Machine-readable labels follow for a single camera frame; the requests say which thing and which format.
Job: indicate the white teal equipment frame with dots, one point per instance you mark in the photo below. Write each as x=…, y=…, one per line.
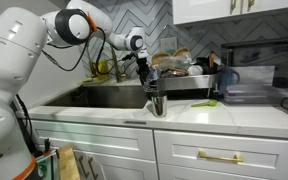
x=49, y=166

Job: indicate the black steel drying rack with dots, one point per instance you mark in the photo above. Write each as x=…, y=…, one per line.
x=184, y=81

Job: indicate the clear plastic tub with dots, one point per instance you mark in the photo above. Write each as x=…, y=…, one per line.
x=175, y=61

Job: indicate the lime green plastic spoon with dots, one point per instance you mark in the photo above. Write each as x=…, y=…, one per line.
x=207, y=103

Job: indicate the white wall outlet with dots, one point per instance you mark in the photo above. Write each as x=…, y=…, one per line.
x=168, y=45

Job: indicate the brown wooden bowl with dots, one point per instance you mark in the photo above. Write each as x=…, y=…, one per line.
x=175, y=70

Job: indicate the light wooden board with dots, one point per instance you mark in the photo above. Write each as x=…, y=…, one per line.
x=67, y=165

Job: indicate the orange utensil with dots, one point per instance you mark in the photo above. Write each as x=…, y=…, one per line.
x=211, y=58

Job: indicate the stainless steel cup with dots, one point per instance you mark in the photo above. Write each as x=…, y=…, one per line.
x=159, y=106

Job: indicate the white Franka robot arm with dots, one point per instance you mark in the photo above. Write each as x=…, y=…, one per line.
x=14, y=50

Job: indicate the round wooden board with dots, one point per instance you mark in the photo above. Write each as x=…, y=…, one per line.
x=159, y=56

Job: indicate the white base cabinet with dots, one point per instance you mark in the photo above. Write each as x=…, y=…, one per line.
x=155, y=156

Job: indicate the gold spring kitchen faucet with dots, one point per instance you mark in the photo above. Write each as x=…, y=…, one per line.
x=117, y=71

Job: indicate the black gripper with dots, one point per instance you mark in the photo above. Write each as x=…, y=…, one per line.
x=143, y=65

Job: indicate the grey stacked trays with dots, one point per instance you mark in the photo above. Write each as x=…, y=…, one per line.
x=257, y=95

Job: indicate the white bowl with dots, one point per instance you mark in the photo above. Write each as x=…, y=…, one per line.
x=195, y=70

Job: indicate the blue translucent pitcher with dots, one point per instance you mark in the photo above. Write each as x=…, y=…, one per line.
x=225, y=80

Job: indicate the yellow sponge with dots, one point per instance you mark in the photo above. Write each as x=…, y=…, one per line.
x=87, y=80

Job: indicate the white upper cabinet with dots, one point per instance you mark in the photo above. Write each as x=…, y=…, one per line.
x=204, y=10

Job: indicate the stainless steel sink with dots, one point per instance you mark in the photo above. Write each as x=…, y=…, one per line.
x=110, y=98

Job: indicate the black countertop appliance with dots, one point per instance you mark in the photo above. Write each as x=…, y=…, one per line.
x=267, y=55

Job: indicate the black utensil holder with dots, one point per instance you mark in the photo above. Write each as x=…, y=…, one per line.
x=204, y=65

